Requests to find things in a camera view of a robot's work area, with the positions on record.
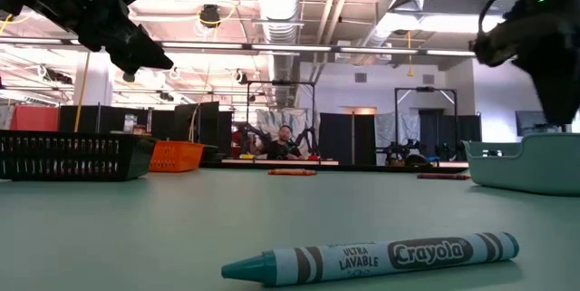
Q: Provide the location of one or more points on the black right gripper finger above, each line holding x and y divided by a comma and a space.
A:
559, 91

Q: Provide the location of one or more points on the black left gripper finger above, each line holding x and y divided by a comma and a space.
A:
136, 53

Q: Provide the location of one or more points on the orange crayon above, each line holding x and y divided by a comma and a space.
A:
444, 176
292, 172

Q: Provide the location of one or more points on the blue-green crayon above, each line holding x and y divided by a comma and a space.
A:
362, 259

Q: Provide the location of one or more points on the black background robot arm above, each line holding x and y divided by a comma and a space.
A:
399, 150
308, 139
446, 150

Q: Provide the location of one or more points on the grey computer monitor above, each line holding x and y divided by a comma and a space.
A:
530, 121

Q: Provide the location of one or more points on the white pillar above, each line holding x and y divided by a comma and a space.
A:
93, 82

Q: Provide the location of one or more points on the ceiling light strip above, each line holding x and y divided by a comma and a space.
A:
201, 45
292, 48
378, 50
451, 53

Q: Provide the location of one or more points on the black partition panel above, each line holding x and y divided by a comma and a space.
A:
204, 123
90, 119
337, 139

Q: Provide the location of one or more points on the pale green plastic bin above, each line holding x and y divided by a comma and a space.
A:
521, 168

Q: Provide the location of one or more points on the red partition panel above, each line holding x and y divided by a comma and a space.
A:
34, 119

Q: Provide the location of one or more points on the orange plastic basket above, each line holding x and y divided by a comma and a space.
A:
174, 157

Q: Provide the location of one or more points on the black plastic basket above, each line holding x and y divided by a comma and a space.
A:
68, 157

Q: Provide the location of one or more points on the yellow hanging plug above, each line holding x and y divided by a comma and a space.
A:
410, 71

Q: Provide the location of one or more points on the white plastic sheet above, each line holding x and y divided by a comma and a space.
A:
389, 128
272, 123

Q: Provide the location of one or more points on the person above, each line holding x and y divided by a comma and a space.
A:
283, 146

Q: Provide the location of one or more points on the wooden table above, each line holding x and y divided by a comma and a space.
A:
281, 162

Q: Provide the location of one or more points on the green table mat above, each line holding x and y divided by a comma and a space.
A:
136, 236

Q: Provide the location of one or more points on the black metal table frame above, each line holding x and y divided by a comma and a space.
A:
371, 168

